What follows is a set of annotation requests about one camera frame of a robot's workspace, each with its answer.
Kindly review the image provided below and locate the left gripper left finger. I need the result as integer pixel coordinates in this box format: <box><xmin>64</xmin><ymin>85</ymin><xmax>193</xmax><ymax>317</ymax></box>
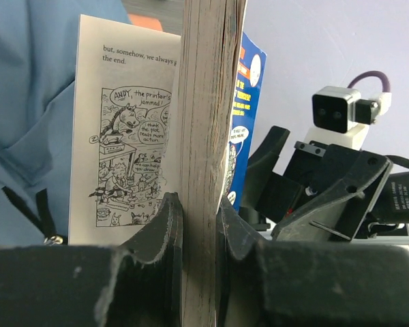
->
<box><xmin>0</xmin><ymin>193</ymin><xmax>183</xmax><ymax>326</ymax></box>

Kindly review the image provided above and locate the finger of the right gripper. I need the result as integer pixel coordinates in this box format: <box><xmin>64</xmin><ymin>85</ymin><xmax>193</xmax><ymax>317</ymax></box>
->
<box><xmin>271</xmin><ymin>144</ymin><xmax>393</xmax><ymax>242</ymax></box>
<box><xmin>241</xmin><ymin>126</ymin><xmax>290</xmax><ymax>208</ymax></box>

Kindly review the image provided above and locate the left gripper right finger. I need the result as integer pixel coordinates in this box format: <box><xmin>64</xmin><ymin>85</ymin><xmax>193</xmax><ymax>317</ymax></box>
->
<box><xmin>216</xmin><ymin>200</ymin><xmax>409</xmax><ymax>326</ymax></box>

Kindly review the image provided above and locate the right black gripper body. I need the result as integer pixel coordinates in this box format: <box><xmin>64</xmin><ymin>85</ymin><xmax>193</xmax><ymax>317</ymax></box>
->
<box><xmin>255</xmin><ymin>141</ymin><xmax>393</xmax><ymax>239</ymax></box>

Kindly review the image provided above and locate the blue cartoon book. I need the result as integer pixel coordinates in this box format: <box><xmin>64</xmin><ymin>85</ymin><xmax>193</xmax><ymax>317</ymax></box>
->
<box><xmin>67</xmin><ymin>0</ymin><xmax>268</xmax><ymax>327</ymax></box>

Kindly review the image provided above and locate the blue fabric backpack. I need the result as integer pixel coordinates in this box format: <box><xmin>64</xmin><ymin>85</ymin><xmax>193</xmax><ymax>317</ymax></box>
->
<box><xmin>0</xmin><ymin>1</ymin><xmax>130</xmax><ymax>247</ymax></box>

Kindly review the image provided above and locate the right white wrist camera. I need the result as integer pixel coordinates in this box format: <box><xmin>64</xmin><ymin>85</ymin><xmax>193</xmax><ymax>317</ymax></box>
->
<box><xmin>304</xmin><ymin>86</ymin><xmax>392</xmax><ymax>150</ymax></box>

